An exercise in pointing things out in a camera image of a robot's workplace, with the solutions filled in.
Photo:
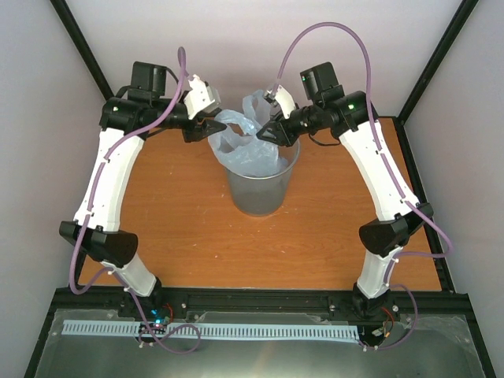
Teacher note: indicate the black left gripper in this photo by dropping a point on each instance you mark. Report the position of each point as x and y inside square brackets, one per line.
[198, 131]

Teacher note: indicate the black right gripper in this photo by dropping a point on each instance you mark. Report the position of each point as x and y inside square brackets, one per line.
[283, 137]

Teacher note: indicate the translucent blue plastic bag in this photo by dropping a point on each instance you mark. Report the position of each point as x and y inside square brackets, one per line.
[238, 149]

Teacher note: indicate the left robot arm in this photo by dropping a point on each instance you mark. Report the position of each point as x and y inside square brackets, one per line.
[127, 120]

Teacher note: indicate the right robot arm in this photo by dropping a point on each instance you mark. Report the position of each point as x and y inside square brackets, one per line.
[353, 122]

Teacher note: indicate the grey mesh trash bin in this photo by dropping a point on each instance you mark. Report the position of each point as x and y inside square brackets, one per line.
[262, 196]

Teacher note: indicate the small electronics board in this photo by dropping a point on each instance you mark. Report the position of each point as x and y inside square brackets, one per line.
[163, 317]

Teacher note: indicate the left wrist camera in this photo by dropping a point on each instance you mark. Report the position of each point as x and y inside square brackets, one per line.
[200, 98]

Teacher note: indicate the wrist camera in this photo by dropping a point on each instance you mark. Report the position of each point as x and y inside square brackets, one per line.
[279, 96]
[200, 98]

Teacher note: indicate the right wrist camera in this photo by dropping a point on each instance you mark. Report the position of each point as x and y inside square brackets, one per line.
[279, 96]

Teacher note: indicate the black mounting rail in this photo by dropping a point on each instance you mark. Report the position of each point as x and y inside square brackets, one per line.
[184, 303]

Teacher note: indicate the black enclosure frame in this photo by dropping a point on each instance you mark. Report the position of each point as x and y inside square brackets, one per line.
[445, 302]

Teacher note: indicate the light blue cable duct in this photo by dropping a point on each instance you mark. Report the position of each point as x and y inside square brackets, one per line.
[224, 332]

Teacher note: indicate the metal base plate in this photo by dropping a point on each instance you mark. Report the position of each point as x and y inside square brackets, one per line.
[424, 346]

